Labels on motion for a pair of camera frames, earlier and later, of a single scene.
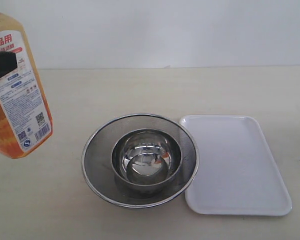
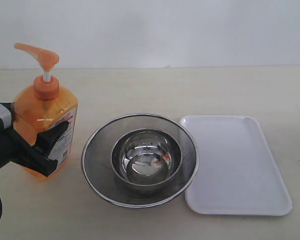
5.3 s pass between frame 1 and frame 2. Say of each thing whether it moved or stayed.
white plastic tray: stayed
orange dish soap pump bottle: moved
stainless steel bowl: stayed
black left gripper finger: moved
